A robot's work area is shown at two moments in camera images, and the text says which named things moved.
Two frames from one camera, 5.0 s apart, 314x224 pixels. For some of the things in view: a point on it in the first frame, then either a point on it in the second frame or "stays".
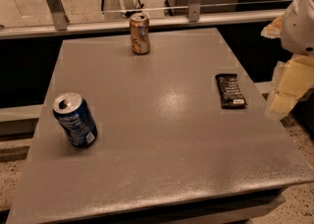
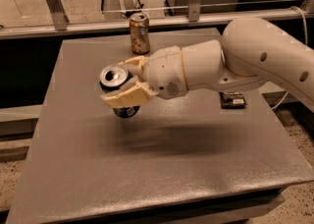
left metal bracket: [56, 4] stays
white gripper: [300, 25] -> [164, 72]
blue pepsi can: [77, 119] -> [113, 76]
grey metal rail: [118, 26] stays
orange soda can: [139, 33] stays
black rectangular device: [230, 91] stays
